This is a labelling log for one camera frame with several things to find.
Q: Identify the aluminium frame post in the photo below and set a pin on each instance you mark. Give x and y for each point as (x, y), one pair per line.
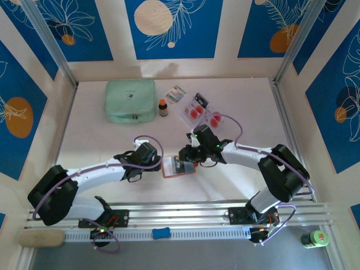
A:
(48, 39)
(299, 39)

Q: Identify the aluminium table side rail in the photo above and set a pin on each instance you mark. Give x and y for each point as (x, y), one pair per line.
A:
(67, 118)
(287, 126)

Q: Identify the beige foam block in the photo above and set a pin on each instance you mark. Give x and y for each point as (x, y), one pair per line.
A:
(42, 239)

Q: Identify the blue white sachet packet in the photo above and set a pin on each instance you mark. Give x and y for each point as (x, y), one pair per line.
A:
(175, 94)

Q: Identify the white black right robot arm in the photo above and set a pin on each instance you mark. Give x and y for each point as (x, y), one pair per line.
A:
(242, 157)

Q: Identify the clear pack of red discs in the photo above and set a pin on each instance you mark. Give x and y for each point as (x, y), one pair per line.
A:
(197, 112)

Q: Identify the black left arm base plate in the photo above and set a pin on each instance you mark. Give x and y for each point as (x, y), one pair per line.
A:
(121, 218)

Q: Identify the black electronics module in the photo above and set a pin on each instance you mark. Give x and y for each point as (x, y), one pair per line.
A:
(257, 234)
(99, 232)

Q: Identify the blue bone-shaped object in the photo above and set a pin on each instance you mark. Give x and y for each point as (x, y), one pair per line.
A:
(161, 234)

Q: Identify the brown bottle orange cap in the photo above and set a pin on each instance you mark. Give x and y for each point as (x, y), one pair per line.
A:
(163, 110)

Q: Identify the orange felt card holder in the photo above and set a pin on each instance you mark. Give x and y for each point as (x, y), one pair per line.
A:
(168, 175)

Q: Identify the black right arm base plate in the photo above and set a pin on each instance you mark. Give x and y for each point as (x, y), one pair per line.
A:
(237, 215)

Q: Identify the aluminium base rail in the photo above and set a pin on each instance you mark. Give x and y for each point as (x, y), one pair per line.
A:
(180, 212)

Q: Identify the credit card with black block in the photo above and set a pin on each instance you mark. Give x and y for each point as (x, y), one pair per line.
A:
(202, 100)

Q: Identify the mint green zip pouch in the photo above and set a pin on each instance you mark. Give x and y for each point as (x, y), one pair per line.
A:
(126, 95)

